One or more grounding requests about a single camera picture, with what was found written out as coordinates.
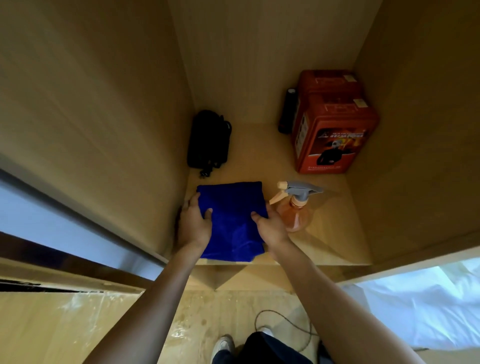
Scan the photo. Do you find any person's right hand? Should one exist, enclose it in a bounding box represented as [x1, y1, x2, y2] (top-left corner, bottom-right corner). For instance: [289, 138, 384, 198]
[250, 202, 295, 258]

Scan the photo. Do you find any person's left hand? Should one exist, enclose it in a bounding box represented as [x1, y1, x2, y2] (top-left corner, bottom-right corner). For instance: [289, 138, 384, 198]
[176, 191, 214, 260]

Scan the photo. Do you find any orange spray bottle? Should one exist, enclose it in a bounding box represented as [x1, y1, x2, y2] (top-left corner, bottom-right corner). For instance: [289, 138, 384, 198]
[269, 180, 325, 233]

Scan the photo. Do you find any blue cloth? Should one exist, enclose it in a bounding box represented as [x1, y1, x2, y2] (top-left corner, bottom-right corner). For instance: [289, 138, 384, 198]
[196, 181, 269, 263]

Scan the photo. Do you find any tall framed mirror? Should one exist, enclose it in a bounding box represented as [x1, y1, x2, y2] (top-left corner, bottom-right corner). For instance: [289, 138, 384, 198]
[0, 168, 166, 290]

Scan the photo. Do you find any person's right forearm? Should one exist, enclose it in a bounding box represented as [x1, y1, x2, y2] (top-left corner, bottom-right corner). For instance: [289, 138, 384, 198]
[269, 241, 427, 364]

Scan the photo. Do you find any person's left forearm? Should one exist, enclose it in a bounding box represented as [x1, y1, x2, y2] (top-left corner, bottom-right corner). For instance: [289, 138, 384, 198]
[82, 243, 205, 364]

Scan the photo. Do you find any person's black shirt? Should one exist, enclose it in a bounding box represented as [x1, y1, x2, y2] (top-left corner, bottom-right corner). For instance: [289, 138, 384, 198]
[228, 331, 314, 364]

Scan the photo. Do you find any wooden wardrobe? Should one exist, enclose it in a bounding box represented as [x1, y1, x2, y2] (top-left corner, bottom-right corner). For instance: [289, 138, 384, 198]
[0, 0, 480, 297]

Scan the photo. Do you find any black pouch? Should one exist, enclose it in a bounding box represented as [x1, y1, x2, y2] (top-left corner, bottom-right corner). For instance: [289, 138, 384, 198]
[186, 109, 233, 179]

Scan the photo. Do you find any small black object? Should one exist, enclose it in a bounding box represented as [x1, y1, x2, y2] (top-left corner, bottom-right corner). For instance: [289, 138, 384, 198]
[278, 88, 299, 135]

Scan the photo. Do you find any red box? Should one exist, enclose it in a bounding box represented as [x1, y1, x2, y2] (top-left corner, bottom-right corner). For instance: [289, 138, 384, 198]
[291, 69, 380, 175]

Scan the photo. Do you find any white bed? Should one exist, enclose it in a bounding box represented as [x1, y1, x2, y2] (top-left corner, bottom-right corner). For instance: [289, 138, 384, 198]
[343, 256, 480, 352]

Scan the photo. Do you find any thin black cable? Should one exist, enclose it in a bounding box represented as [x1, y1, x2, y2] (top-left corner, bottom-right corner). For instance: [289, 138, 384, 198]
[254, 310, 313, 353]

